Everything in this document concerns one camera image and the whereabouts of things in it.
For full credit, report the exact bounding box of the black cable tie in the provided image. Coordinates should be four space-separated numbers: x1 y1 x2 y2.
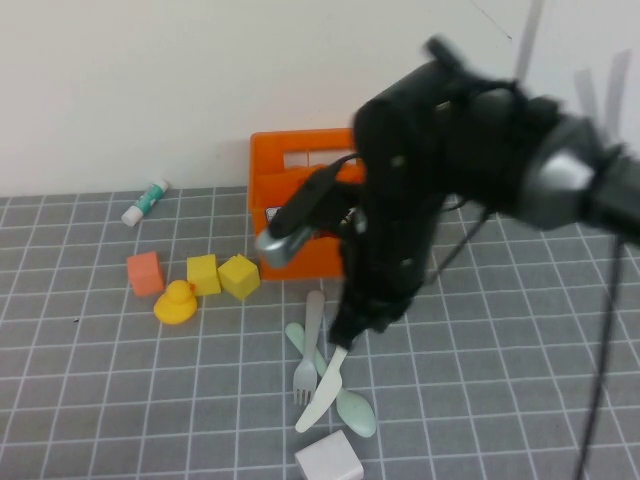
428 208 495 287

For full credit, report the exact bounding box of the orange plastic cutlery crate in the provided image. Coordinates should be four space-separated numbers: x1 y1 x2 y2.
248 128 369 282

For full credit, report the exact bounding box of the mint green plastic spoon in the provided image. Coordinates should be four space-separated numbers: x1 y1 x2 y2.
284 321 377 439

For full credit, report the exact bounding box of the thin black camera cable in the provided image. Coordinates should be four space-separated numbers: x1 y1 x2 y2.
327 152 364 174

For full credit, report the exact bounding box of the yellow foam cube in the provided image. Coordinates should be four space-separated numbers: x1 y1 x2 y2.
217 253 262 302
186 253 222 297

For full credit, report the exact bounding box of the orange foam cube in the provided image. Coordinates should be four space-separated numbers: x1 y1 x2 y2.
126 250 166 298

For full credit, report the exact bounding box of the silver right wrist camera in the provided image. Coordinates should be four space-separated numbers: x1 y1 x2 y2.
254 163 362 270

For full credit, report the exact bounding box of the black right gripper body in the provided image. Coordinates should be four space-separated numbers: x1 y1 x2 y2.
342 79 466 307

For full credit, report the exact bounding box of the yellow rubber duck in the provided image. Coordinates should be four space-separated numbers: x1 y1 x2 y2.
153 279 198 327

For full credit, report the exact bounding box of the white green glue stick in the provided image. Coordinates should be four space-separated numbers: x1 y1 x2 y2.
121 179 170 228

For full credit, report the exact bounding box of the grey plastic fork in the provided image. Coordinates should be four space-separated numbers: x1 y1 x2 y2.
292 289 327 406

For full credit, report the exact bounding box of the cream plastic knife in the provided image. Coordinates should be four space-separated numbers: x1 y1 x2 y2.
294 346 349 434

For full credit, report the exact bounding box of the pale lilac white block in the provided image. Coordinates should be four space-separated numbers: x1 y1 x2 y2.
293 429 365 480

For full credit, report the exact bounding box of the long black cable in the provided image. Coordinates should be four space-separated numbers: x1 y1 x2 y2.
573 229 632 480

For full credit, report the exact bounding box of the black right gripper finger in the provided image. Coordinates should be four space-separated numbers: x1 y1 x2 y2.
368 298 410 335
328 298 375 352

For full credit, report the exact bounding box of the grey checked tablecloth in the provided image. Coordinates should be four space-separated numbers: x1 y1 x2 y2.
0 166 640 480

